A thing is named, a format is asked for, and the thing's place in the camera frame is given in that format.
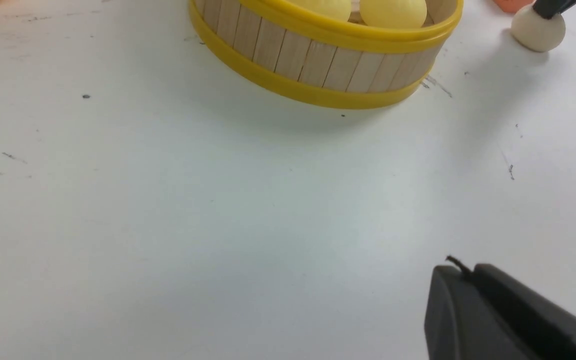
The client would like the beige bun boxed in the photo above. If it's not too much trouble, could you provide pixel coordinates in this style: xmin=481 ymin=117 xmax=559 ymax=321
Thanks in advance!
xmin=510 ymin=4 xmax=566 ymax=53

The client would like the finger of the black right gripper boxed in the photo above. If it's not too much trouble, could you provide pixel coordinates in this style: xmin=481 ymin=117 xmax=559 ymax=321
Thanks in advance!
xmin=532 ymin=0 xmax=576 ymax=19

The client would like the yellow bun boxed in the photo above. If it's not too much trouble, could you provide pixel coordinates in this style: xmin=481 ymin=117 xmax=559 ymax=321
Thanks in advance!
xmin=359 ymin=0 xmax=428 ymax=29
xmin=290 ymin=0 xmax=353 ymax=22

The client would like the bamboo steamer tray yellow rim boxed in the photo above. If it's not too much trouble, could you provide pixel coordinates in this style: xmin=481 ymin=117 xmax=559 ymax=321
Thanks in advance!
xmin=188 ymin=0 xmax=464 ymax=110

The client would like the yellow bun front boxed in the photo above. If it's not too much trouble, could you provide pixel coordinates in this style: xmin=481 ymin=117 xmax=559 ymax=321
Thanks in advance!
xmin=290 ymin=0 xmax=353 ymax=22

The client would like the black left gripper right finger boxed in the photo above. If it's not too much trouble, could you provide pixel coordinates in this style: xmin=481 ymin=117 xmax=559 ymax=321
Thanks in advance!
xmin=474 ymin=263 xmax=576 ymax=360

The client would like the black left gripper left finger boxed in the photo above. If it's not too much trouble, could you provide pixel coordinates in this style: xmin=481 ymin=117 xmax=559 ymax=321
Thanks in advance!
xmin=423 ymin=265 xmax=534 ymax=360

